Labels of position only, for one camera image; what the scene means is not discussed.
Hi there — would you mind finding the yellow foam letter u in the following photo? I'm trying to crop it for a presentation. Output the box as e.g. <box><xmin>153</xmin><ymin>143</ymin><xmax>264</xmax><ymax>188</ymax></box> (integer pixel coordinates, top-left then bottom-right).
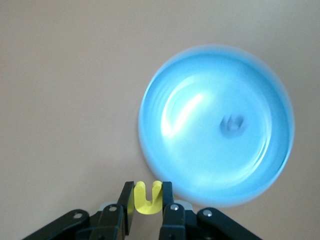
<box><xmin>133</xmin><ymin>180</ymin><xmax>164</xmax><ymax>215</ymax></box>

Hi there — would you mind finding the blue round plate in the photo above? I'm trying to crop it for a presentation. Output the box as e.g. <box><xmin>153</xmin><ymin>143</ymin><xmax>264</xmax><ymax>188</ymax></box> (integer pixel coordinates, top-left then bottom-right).
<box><xmin>138</xmin><ymin>44</ymin><xmax>295</xmax><ymax>208</ymax></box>

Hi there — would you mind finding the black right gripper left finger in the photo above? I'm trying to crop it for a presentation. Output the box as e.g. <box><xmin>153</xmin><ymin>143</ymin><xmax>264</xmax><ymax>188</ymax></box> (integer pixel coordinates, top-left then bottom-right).
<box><xmin>24</xmin><ymin>181</ymin><xmax>137</xmax><ymax>240</ymax></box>

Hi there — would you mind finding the blue foam letter a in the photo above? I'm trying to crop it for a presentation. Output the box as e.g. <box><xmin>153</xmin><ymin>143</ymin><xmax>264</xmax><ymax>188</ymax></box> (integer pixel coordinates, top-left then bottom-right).
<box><xmin>219</xmin><ymin>113</ymin><xmax>245</xmax><ymax>139</ymax></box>

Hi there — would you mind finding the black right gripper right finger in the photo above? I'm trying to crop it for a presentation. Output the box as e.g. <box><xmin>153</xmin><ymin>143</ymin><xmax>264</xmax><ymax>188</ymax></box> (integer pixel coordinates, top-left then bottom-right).
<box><xmin>159</xmin><ymin>181</ymin><xmax>262</xmax><ymax>240</ymax></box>

